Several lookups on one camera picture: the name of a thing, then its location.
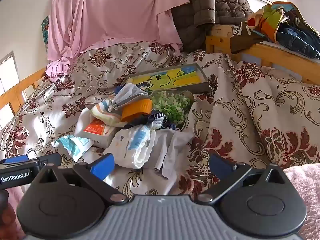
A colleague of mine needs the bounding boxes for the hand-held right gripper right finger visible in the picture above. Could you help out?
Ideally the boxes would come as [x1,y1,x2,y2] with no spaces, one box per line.
[194,153,290,205]

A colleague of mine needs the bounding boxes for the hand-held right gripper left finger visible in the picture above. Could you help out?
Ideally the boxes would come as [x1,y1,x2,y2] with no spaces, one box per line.
[31,153,128,205]

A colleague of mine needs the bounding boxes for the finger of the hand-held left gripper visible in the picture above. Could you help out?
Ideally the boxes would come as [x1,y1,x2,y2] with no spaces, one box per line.
[27,152,62,167]
[0,155,29,167]

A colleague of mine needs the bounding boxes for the white cloth with blue print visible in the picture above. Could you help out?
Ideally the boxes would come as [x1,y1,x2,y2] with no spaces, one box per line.
[104,125,157,169]

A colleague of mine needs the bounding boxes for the pastel striped soft cloth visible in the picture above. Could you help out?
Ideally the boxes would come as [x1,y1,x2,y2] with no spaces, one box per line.
[90,99,125,127]

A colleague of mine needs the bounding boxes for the orange soft cloth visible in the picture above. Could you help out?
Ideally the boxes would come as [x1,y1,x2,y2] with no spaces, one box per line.
[121,99,153,122]

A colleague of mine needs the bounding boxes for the dark striped sock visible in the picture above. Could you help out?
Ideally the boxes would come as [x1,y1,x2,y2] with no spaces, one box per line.
[129,112,175,130]

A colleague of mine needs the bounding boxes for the grey cloth with white trim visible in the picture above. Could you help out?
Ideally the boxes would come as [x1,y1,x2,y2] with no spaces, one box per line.
[109,83,148,110]

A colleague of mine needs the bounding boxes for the grey tray with cartoon print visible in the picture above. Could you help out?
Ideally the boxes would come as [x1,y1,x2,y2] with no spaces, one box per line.
[122,63,210,93]

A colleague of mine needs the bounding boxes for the person's left hand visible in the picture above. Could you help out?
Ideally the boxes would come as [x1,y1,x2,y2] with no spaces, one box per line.
[0,201,23,240]

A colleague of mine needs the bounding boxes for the blue and white packet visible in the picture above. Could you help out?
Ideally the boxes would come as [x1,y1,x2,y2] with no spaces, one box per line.
[51,135,94,162]

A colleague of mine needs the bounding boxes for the orange and white packet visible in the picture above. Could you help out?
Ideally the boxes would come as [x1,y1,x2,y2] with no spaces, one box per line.
[75,109,119,148]

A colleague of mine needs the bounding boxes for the floral bedspread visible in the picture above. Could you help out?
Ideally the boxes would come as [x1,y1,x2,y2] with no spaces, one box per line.
[0,41,320,197]

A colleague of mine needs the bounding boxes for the glass jar of green stars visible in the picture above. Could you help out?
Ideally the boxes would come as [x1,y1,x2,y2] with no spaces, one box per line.
[150,90,195,130]

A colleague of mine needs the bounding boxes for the window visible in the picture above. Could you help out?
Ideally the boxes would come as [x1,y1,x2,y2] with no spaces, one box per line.
[0,51,28,130]

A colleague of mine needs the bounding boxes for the pink fuzzy blanket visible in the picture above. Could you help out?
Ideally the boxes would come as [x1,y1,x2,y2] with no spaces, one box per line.
[284,162,320,240]

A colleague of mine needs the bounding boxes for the blue jeans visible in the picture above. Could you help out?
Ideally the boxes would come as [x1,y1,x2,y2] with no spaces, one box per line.
[276,17,320,59]

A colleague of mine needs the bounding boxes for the pink bed sheet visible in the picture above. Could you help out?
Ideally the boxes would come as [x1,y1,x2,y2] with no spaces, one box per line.
[46,0,190,83]

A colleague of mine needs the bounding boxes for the colourful patchwork cloth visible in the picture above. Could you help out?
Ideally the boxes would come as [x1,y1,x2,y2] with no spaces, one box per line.
[247,1,295,43]

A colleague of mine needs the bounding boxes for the brown quilted jacket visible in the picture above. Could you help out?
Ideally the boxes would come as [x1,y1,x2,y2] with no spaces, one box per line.
[171,0,254,53]

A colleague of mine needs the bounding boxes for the wooden bed rail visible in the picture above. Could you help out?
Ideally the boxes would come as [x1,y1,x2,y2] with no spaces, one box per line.
[0,67,47,110]

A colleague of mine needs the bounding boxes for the teal wall hanging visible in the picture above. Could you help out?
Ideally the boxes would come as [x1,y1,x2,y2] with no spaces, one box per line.
[41,16,50,53]

